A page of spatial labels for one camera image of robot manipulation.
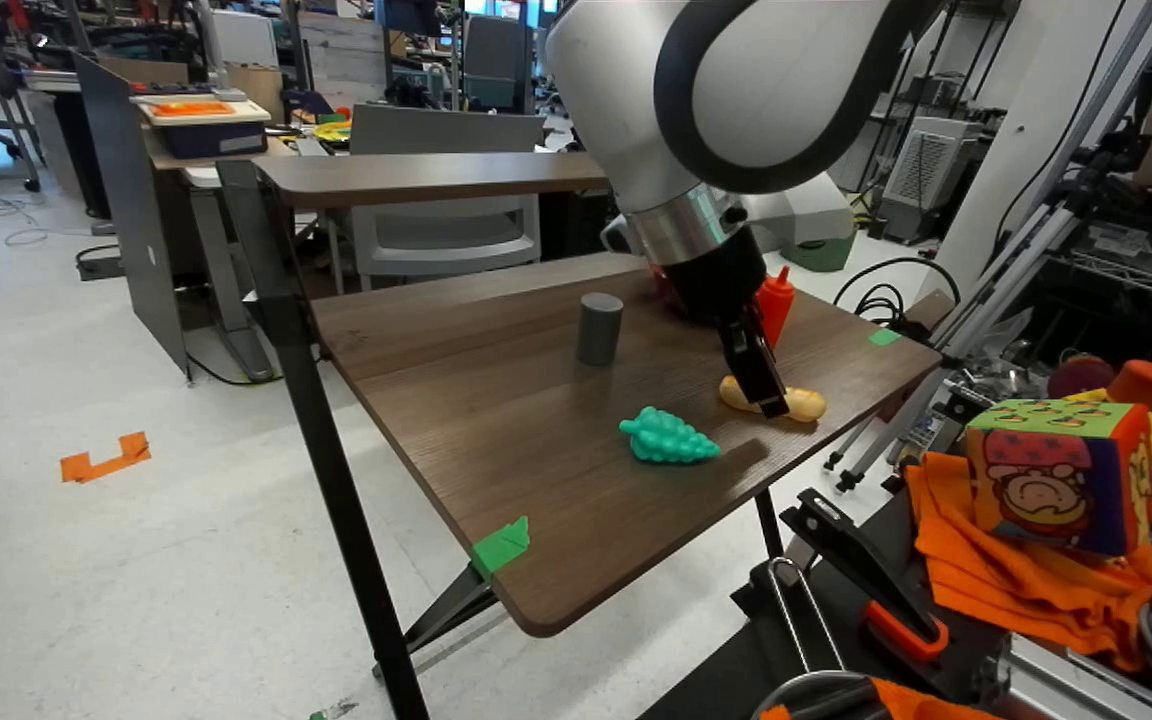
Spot orange toy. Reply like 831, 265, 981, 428
1104, 359, 1152, 410

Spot orange cloth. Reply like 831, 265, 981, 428
903, 451, 1152, 674

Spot wire shelf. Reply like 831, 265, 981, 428
1044, 225, 1152, 313

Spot black cable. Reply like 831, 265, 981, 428
832, 256, 963, 333

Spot colourful soft toy cube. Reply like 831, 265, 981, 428
963, 397, 1152, 558

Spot yellow toy bread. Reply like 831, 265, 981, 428
718, 375, 828, 424

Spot white appliance with grille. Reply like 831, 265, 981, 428
879, 116, 984, 243

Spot grey cylinder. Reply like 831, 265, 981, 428
576, 292, 626, 368

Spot black clamp with orange handle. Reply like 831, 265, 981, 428
779, 487, 951, 667

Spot monitor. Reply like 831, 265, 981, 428
462, 14, 536, 114

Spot grey chair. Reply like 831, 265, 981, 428
348, 102, 547, 293

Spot red squeeze bottle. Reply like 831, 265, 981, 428
755, 265, 798, 350

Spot green toy grapes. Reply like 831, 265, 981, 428
619, 405, 723, 466

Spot desk with dark panel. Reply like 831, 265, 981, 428
72, 52, 302, 386

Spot dark red ball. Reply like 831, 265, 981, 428
1047, 354, 1118, 400

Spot blue box with white lid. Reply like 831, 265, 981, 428
134, 94, 273, 162

